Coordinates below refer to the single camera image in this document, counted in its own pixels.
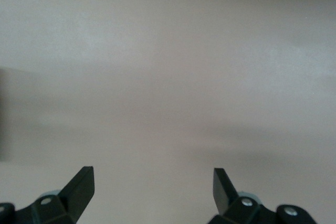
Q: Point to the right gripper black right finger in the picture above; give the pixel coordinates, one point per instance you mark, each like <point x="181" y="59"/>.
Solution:
<point x="228" y="203"/>

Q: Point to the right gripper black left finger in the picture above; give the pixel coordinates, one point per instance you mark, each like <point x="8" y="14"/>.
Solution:
<point x="71" y="203"/>

